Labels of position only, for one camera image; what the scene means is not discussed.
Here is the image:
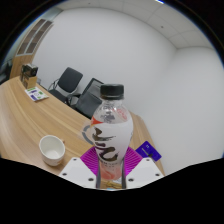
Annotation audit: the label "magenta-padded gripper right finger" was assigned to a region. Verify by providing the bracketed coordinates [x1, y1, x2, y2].
[122, 147, 165, 190]

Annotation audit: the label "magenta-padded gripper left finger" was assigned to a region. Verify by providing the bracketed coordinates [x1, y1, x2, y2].
[58, 147, 102, 190]

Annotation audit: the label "clear black-capped drink bottle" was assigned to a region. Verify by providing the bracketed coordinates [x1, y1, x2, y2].
[89, 83, 134, 183]

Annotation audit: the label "purple upright box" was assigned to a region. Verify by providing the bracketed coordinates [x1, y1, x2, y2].
[134, 140, 163, 162]

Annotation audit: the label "white speckled cup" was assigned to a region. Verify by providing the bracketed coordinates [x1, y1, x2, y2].
[38, 134, 66, 167]

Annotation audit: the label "grey mesh office chair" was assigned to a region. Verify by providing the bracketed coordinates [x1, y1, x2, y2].
[68, 77, 105, 119]

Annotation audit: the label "white green leaflet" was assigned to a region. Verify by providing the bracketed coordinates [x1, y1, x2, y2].
[24, 86, 50, 102]

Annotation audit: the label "black office chair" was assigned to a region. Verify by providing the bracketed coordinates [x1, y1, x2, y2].
[48, 66, 84, 101]

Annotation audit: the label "dark stacked boxes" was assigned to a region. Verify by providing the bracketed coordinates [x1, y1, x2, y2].
[19, 63, 39, 89]

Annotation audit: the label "wooden glass-door shelf cabinet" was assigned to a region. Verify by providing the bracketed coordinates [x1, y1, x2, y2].
[9, 18, 54, 79]

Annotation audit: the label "grey round ring disc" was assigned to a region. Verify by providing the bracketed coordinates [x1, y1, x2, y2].
[81, 123, 96, 146]

